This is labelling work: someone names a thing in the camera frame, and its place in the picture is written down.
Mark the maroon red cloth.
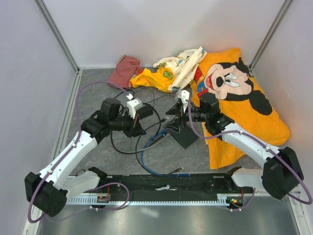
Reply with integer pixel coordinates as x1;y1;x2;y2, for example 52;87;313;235
109;55;142;89

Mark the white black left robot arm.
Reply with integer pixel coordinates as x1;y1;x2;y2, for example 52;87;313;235
24;98;153;217

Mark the orange Mickey Mouse pillow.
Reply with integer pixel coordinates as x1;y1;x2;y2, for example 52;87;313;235
190;47;291;169

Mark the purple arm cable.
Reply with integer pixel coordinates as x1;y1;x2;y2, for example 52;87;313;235
187;99;313;213
27;81;134;224

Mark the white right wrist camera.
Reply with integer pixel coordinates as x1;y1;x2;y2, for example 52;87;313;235
175;90;190;113

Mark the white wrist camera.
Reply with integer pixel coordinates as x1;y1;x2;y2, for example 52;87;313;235
175;90;190;113
126;93;142;119

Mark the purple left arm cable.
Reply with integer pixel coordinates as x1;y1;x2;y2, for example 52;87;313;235
27;81;134;224

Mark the grey ethernet cable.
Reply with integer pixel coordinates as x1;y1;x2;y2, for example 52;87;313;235
146;133;172;147

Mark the black ethernet cable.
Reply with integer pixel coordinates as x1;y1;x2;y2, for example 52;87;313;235
110;117;184;176

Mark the black network switch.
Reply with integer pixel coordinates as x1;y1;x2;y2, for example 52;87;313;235
168;126;199;149

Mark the blue ethernet cable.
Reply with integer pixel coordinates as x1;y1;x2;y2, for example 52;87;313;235
140;131;191;177

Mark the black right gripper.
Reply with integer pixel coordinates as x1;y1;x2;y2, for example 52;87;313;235
163;101;209;133

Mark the black barrel plug power cable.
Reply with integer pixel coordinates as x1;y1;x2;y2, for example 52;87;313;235
114;88;180;111

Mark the yellow dinosaur garment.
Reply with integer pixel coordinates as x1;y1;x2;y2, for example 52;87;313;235
129;68;176;93

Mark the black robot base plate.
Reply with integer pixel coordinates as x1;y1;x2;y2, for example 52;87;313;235
99;173;253;199

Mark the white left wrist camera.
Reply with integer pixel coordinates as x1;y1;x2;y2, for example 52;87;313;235
126;93;142;119

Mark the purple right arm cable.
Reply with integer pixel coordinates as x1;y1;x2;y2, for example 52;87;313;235
187;99;313;213

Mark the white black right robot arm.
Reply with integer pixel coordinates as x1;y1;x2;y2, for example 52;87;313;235
166;90;304;199

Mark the cream dinosaur print cloth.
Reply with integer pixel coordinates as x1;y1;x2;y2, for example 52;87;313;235
153;47;207;93

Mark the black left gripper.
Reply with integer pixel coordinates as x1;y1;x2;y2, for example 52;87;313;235
110;110;146;138

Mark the black power adapter brick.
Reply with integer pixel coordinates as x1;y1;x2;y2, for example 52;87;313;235
136;104;154;119

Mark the grey slotted cable duct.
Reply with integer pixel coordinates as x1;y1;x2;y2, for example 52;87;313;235
66;194;239;206

